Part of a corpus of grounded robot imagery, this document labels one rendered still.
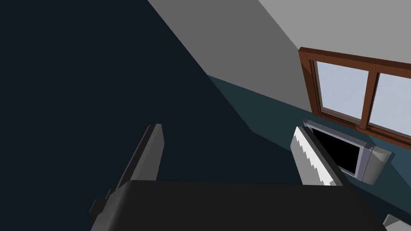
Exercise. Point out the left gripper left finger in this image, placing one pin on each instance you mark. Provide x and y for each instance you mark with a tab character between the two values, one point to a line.
147	157

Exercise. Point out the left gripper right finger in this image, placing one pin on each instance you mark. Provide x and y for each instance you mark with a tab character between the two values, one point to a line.
313	160

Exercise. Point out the grey television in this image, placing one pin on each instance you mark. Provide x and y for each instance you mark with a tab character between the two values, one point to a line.
340	150

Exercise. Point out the brown framed window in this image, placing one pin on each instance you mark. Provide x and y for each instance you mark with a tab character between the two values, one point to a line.
353	89

